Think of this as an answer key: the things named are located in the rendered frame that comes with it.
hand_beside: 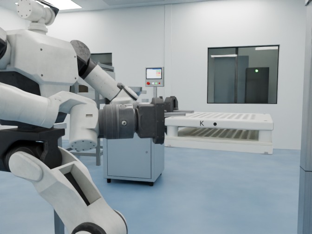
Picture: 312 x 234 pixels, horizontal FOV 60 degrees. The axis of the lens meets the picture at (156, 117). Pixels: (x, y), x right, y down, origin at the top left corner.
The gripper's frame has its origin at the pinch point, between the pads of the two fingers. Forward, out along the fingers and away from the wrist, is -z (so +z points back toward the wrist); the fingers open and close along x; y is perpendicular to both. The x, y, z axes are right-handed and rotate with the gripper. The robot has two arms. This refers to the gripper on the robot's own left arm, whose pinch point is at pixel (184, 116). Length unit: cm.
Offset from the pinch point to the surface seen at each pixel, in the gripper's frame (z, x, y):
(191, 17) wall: 171, -163, -449
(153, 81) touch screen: 132, -25, -217
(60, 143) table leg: 89, 20, -30
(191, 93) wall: 173, -11, -449
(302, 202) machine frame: -32.3, 27.2, -16.6
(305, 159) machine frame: -32.9, 13.3, -15.6
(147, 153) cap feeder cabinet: 120, 58, -180
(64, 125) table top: 87, 9, -32
